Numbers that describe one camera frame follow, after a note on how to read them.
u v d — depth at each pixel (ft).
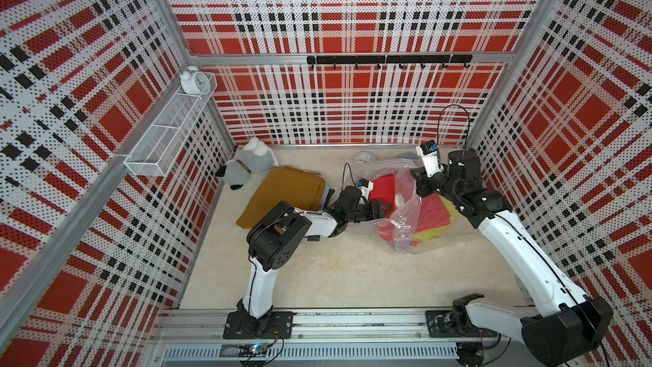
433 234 2.88
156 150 2.98
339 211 2.51
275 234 1.78
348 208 2.47
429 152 2.06
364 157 3.67
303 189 3.23
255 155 3.49
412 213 2.41
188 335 2.39
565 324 1.20
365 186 2.86
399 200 2.73
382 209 2.75
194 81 2.63
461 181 1.80
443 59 2.91
